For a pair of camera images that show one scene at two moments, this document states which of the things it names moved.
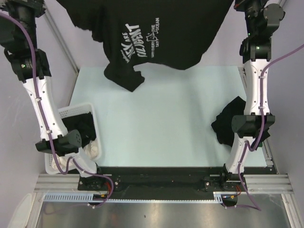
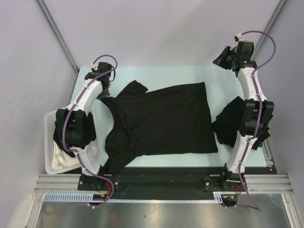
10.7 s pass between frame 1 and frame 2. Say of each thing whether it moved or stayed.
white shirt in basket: stayed
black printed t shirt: moved
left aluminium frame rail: stayed
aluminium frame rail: stayed
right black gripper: moved
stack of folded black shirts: stayed
